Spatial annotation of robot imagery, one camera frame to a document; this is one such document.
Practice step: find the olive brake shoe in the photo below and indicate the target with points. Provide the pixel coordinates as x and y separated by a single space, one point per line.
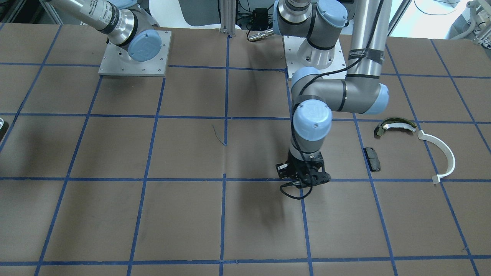
394 123

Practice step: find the silver metal cylinder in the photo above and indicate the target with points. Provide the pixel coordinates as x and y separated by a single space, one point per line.
260 35

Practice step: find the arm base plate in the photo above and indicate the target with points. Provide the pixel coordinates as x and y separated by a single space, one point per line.
146 56
299 53

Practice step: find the black brake pad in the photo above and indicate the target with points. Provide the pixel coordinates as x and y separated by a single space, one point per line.
372 159

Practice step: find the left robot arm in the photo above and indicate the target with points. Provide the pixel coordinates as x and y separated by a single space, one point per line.
316 95

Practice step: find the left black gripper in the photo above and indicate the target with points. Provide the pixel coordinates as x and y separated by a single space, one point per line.
284 171

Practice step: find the aluminium frame post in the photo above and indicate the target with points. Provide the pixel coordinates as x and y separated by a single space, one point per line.
227 13

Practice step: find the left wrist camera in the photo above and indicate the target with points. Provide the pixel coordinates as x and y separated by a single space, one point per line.
283 171

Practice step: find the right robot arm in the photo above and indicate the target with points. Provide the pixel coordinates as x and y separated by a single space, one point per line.
126 24

